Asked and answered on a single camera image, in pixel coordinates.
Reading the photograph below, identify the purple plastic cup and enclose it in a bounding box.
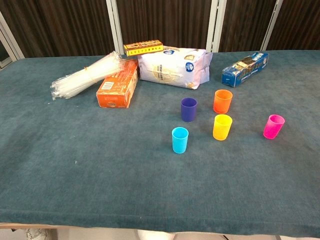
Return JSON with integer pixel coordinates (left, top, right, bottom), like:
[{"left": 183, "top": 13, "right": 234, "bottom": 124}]
[{"left": 180, "top": 97, "right": 198, "bottom": 123}]

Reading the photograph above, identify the cyan plastic cup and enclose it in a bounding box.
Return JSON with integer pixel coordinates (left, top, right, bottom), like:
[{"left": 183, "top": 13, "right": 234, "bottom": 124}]
[{"left": 171, "top": 126, "right": 190, "bottom": 155}]

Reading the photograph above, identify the yellow plastic cup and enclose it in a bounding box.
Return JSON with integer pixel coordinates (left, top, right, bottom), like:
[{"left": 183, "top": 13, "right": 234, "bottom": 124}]
[{"left": 212, "top": 114, "right": 233, "bottom": 141}]

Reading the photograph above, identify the orange cardboard box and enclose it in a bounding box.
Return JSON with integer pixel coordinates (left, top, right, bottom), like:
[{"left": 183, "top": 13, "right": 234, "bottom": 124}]
[{"left": 95, "top": 59, "right": 140, "bottom": 109}]

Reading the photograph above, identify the white printed food bag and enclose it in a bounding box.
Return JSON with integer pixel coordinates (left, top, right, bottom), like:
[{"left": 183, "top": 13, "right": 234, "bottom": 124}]
[{"left": 137, "top": 46, "right": 214, "bottom": 90}]

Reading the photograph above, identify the orange plastic cup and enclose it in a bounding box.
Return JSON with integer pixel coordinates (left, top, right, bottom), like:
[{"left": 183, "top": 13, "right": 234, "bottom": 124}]
[{"left": 213, "top": 89, "right": 234, "bottom": 115}]

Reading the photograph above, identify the yellow printed box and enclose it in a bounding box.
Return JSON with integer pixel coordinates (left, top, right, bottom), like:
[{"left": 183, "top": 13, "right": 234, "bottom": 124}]
[{"left": 123, "top": 39, "right": 164, "bottom": 57}]

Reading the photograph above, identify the teal table cloth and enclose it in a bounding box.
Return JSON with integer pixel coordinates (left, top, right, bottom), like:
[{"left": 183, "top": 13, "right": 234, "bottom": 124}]
[{"left": 0, "top": 49, "right": 320, "bottom": 238}]

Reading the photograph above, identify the bundle of clear straws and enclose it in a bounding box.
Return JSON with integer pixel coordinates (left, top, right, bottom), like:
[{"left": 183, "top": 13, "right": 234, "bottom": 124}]
[{"left": 50, "top": 50, "right": 126, "bottom": 101}]

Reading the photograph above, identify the blue biscuit box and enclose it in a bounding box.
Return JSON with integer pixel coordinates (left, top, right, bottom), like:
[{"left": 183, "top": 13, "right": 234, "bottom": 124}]
[{"left": 221, "top": 51, "right": 270, "bottom": 88}]

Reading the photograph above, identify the dark brown slatted panel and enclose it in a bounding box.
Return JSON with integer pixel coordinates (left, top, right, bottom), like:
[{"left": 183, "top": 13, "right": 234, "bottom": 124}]
[
  {"left": 218, "top": 0, "right": 278, "bottom": 53},
  {"left": 0, "top": 0, "right": 116, "bottom": 59},
  {"left": 116, "top": 0, "right": 213, "bottom": 50},
  {"left": 266, "top": 0, "right": 320, "bottom": 52}
]

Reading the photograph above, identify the pink plastic cup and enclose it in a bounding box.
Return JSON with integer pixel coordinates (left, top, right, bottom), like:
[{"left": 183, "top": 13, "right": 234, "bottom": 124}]
[{"left": 262, "top": 114, "right": 286, "bottom": 140}]

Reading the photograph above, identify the white screen frame post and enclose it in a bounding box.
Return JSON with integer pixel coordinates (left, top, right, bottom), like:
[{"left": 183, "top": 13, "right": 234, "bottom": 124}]
[
  {"left": 105, "top": 0, "right": 126, "bottom": 56},
  {"left": 205, "top": 0, "right": 227, "bottom": 53},
  {"left": 259, "top": 0, "right": 285, "bottom": 52},
  {"left": 0, "top": 11, "right": 25, "bottom": 70}
]

